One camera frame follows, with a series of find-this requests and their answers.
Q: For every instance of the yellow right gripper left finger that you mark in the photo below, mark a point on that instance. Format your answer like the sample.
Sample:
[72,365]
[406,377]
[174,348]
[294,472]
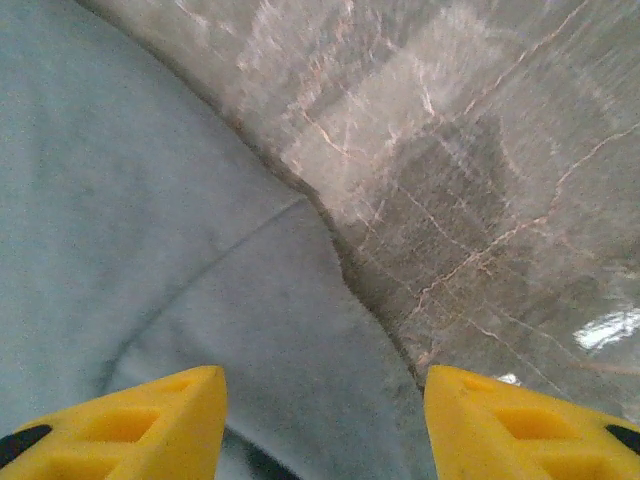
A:
[100,440]

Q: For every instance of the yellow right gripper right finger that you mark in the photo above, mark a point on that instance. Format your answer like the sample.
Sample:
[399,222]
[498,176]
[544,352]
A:
[525,440]

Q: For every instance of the grey t-shirt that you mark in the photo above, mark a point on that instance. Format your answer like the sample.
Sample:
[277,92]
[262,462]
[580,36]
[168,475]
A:
[150,200]

